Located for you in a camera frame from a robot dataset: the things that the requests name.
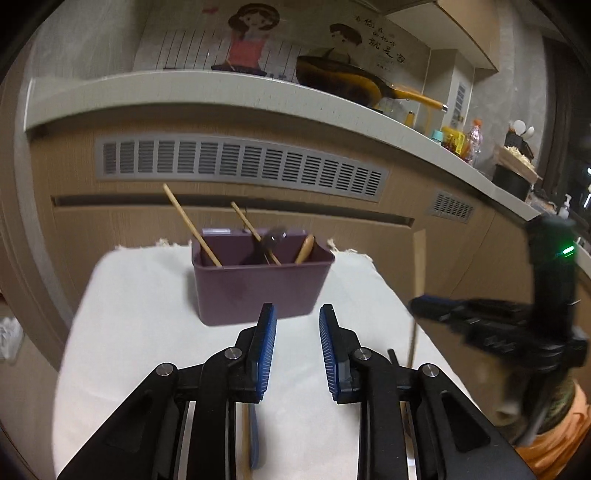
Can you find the dark holder with white utensils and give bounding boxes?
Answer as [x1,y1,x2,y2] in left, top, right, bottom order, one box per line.
[505,120,536,158]

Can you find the large grey vent grille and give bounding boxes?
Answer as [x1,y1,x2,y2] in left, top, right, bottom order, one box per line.
[95,136,389,204]

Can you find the white table cloth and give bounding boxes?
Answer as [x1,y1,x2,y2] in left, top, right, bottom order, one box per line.
[55,237,483,480]

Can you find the wall poster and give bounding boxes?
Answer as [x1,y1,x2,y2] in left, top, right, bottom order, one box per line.
[134,0,419,90]

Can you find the wooden base cabinet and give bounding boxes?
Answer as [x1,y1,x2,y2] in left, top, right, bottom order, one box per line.
[0,106,591,384]

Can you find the white crumpled cloth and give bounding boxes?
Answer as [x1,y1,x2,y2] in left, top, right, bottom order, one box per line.
[0,316,24,365]

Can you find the wooden board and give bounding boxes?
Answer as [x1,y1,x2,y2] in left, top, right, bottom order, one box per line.
[494,143,543,182]

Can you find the black ladle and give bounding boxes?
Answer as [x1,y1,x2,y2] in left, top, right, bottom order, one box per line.
[240,226,289,266]

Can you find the small grey vent grille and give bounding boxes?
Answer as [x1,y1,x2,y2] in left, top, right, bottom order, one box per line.
[426,189,476,224]

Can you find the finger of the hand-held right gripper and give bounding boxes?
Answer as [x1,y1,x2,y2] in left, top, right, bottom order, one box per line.
[410,295,534,324]
[448,318,536,365]

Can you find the yellow frying pan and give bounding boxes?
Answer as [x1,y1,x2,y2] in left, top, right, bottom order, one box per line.
[295,54,450,114]

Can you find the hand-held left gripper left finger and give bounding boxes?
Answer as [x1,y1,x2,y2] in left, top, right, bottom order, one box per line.
[58,303,278,480]

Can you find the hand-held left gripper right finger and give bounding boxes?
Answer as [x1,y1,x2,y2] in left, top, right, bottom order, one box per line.
[318,305,536,480]

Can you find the grey kitchen countertop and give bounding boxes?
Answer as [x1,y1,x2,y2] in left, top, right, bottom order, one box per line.
[23,71,541,220]

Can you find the clear bottle with orange cap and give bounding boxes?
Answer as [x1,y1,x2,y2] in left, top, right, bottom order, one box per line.
[464,119,483,162]

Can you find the wooden wall cabinet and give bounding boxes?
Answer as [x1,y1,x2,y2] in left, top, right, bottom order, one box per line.
[383,0,499,72]

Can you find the blue plastic spoon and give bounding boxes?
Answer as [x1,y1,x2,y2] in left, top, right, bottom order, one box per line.
[248,404,265,468]

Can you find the yellow packets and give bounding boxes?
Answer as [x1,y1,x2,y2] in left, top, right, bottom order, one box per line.
[441,126,467,155]

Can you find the black pot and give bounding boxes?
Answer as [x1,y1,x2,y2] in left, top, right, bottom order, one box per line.
[492,164,532,201]

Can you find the purple plastic utensil container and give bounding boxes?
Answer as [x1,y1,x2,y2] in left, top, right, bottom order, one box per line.
[191,228,335,327]

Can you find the wooden spoon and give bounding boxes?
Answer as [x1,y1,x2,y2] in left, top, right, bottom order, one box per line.
[294,234,315,265]

